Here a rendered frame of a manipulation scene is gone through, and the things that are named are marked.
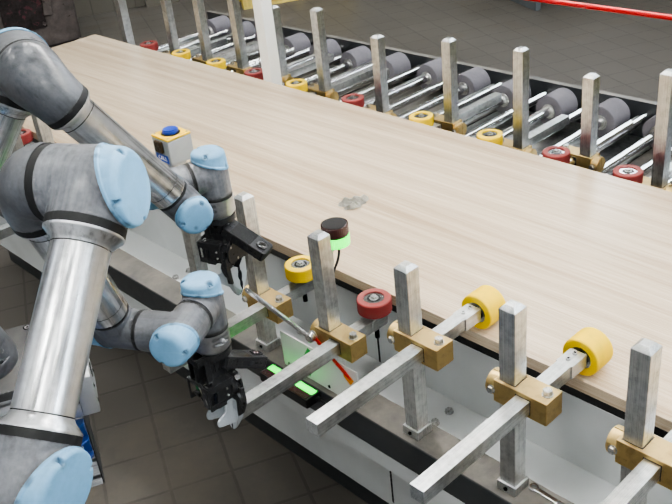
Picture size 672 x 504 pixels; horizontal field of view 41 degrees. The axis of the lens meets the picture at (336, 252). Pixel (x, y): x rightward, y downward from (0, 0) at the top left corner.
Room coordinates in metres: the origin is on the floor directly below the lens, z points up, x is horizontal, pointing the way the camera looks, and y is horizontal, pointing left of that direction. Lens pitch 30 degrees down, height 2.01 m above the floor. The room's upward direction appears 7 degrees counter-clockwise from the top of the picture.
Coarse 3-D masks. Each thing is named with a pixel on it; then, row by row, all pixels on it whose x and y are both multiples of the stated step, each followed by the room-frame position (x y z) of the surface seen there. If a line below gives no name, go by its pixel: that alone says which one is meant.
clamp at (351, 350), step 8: (312, 328) 1.67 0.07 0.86; (320, 328) 1.64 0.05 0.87; (336, 328) 1.64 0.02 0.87; (344, 328) 1.63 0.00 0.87; (352, 328) 1.63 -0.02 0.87; (320, 336) 1.64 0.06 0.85; (328, 336) 1.62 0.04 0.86; (336, 336) 1.61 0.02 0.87; (344, 336) 1.60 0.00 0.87; (360, 336) 1.60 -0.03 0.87; (344, 344) 1.58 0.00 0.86; (352, 344) 1.57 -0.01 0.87; (360, 344) 1.59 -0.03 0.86; (344, 352) 1.58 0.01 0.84; (352, 352) 1.57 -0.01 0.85; (360, 352) 1.59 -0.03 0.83; (352, 360) 1.57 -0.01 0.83
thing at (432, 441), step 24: (120, 264) 2.35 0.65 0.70; (144, 264) 2.33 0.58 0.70; (120, 288) 2.32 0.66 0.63; (144, 288) 2.20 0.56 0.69; (168, 288) 2.18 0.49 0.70; (240, 336) 1.90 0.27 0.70; (312, 384) 1.66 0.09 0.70; (312, 408) 1.67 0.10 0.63; (360, 408) 1.56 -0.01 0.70; (384, 408) 1.55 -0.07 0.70; (360, 432) 1.54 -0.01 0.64; (384, 432) 1.48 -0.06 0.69; (408, 432) 1.45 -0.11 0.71; (432, 432) 1.45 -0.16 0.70; (408, 456) 1.43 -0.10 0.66; (432, 456) 1.38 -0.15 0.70; (456, 480) 1.33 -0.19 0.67; (480, 480) 1.30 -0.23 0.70; (528, 480) 1.27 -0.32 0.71
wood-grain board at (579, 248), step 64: (128, 64) 3.70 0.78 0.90; (192, 64) 3.60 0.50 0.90; (128, 128) 2.95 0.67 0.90; (192, 128) 2.88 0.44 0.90; (256, 128) 2.81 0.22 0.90; (320, 128) 2.74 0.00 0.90; (384, 128) 2.68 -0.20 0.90; (256, 192) 2.32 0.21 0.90; (320, 192) 2.27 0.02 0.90; (384, 192) 2.22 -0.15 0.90; (448, 192) 2.18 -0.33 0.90; (512, 192) 2.13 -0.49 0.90; (576, 192) 2.09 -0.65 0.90; (640, 192) 2.05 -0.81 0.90; (384, 256) 1.88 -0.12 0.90; (448, 256) 1.84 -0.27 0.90; (512, 256) 1.81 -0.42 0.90; (576, 256) 1.77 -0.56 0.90; (640, 256) 1.74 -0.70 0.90; (576, 320) 1.52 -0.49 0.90; (640, 320) 1.50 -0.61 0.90; (576, 384) 1.33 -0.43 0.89
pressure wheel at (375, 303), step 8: (376, 288) 1.73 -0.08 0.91; (360, 296) 1.70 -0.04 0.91; (368, 296) 1.70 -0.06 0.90; (376, 296) 1.69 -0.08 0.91; (384, 296) 1.69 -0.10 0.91; (360, 304) 1.67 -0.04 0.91; (368, 304) 1.66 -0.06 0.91; (376, 304) 1.66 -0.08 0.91; (384, 304) 1.66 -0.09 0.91; (360, 312) 1.67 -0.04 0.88; (368, 312) 1.65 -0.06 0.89; (376, 312) 1.65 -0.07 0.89; (384, 312) 1.66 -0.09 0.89; (376, 336) 1.69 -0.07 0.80
